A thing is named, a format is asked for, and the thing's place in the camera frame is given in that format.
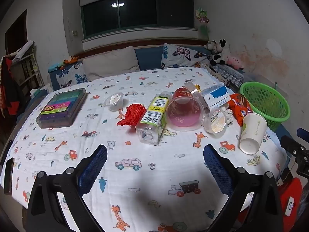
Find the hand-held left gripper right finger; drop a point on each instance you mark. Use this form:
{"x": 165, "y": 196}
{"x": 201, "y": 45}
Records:
{"x": 217, "y": 169}

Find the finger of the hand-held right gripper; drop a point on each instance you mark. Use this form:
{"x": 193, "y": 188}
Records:
{"x": 292, "y": 145}
{"x": 303, "y": 133}

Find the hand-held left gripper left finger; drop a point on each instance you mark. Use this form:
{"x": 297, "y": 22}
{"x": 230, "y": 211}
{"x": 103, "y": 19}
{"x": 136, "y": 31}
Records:
{"x": 94, "y": 169}

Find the white paper cup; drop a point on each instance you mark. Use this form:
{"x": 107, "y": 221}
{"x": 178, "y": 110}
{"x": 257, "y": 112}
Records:
{"x": 252, "y": 133}

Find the green plastic mesh basket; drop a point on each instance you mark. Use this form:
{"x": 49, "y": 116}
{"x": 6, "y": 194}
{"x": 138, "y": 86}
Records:
{"x": 272, "y": 101}

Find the small lidded pudding cup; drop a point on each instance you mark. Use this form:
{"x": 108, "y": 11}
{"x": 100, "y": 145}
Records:
{"x": 216, "y": 122}

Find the white tissue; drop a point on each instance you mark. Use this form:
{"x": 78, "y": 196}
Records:
{"x": 227, "y": 116}

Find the orange snack packet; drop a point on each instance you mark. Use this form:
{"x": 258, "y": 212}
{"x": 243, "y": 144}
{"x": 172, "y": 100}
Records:
{"x": 239, "y": 108}

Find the red clear plastic cup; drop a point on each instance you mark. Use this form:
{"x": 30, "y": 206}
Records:
{"x": 185, "y": 111}

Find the small clear jelly cup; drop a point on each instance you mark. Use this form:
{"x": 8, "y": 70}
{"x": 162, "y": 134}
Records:
{"x": 113, "y": 101}

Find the white blue cardboard box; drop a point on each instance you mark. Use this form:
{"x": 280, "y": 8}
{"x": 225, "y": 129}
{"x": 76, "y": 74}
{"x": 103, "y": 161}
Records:
{"x": 217, "y": 96}

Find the clear bottle yellow label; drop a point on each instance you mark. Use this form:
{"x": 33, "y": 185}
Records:
{"x": 154, "y": 116}

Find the gold foil wrapper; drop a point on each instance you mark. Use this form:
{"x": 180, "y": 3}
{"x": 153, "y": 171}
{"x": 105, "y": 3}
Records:
{"x": 197, "y": 88}

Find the red plastic object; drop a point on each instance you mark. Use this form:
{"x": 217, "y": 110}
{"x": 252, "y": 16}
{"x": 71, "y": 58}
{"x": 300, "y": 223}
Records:
{"x": 288, "y": 188}

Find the white printed blanket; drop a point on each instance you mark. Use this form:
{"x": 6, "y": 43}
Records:
{"x": 154, "y": 181}

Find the colourful marker pen case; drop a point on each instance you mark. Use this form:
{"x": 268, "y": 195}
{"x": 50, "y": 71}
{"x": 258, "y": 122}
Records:
{"x": 60, "y": 108}

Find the blue grey patterned pad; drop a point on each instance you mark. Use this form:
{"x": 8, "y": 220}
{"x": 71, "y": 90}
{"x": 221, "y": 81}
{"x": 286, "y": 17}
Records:
{"x": 231, "y": 75}

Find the small butterfly print pillow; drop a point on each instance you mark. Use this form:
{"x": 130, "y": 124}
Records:
{"x": 72, "y": 77}

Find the teal wet wipes pack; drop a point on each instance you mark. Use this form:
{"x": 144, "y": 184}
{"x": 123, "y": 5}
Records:
{"x": 36, "y": 93}

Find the pink plush toy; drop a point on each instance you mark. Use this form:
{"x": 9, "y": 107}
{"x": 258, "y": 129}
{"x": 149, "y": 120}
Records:
{"x": 235, "y": 62}

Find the beige pillow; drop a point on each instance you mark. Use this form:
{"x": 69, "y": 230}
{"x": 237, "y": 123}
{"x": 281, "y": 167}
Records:
{"x": 108, "y": 62}

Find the teal soft toy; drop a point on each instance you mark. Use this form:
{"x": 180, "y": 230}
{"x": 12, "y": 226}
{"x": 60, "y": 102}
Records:
{"x": 55, "y": 67}

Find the orange plush toy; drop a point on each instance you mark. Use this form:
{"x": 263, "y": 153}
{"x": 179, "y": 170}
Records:
{"x": 71, "y": 60}

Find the black white cow plush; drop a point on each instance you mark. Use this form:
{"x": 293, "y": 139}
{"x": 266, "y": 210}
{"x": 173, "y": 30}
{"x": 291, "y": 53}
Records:
{"x": 221, "y": 50}

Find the large butterfly print pillow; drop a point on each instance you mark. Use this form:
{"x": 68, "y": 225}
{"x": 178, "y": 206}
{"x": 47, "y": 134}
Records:
{"x": 181, "y": 55}

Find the red black checked jacket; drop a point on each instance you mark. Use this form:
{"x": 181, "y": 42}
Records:
{"x": 7, "y": 87}

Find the brown wooden headboard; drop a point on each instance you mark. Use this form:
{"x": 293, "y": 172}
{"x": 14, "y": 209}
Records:
{"x": 108, "y": 46}

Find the blue backrest cushion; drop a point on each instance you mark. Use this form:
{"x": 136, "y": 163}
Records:
{"x": 148, "y": 58}

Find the grey white plush toy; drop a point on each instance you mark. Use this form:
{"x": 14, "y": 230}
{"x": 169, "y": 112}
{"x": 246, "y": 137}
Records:
{"x": 210, "y": 45}

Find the white shelf rack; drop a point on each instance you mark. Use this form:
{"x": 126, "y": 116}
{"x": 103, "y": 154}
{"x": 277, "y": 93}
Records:
{"x": 26, "y": 65}

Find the dark wooden door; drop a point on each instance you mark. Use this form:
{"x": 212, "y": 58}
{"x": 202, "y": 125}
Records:
{"x": 15, "y": 33}

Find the dark glass window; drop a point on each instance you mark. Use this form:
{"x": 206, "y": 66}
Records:
{"x": 144, "y": 12}

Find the white wall switch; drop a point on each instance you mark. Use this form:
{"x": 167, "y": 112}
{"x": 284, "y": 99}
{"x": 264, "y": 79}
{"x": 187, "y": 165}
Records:
{"x": 74, "y": 32}

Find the colourful hanging wall toy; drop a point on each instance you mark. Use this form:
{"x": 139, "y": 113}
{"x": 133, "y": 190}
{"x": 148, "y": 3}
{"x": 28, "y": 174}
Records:
{"x": 202, "y": 19}

